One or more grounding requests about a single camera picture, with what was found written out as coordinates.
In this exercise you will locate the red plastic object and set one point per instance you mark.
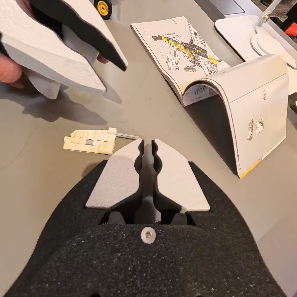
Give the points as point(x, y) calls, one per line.
point(291, 29)

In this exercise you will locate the white monitor stand base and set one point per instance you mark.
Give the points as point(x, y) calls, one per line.
point(246, 37)

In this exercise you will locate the grey laptop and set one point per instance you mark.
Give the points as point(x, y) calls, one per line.
point(220, 8)

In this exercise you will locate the yellow black toy wheel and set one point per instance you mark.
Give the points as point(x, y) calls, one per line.
point(103, 8)

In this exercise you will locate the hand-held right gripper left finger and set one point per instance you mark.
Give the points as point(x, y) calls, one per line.
point(116, 178)

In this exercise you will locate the person's left hand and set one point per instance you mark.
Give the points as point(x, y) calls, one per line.
point(10, 69)

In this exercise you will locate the white toy brick model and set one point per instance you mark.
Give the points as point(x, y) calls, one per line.
point(89, 141)

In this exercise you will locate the open instruction booklet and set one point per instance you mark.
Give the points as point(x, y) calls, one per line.
point(222, 92)

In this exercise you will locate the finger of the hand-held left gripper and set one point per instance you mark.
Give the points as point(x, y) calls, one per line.
point(97, 30)
point(46, 53)

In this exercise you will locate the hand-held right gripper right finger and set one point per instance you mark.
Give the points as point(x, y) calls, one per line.
point(181, 183)

